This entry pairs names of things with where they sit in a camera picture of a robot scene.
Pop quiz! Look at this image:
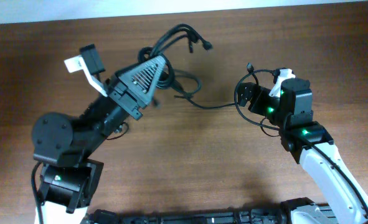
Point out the thick black usb cable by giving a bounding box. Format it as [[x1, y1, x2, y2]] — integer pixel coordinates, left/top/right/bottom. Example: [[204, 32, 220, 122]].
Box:
[[136, 23, 214, 94]]

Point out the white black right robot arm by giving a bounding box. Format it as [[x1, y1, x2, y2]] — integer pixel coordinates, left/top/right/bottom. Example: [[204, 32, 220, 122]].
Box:
[[234, 78, 368, 223]]

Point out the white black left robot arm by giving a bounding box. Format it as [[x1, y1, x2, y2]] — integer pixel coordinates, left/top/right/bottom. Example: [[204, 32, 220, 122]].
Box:
[[32, 53, 167, 223]]

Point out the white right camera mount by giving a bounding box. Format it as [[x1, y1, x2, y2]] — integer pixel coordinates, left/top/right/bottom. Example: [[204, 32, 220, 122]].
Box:
[[268, 68, 296, 98]]

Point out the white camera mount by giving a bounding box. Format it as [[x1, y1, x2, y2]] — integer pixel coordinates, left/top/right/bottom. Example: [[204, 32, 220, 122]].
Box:
[[64, 55, 107, 97], [268, 68, 296, 98]]

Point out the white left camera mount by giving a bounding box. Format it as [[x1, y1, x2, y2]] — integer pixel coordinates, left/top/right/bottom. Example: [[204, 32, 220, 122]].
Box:
[[64, 55, 107, 97]]

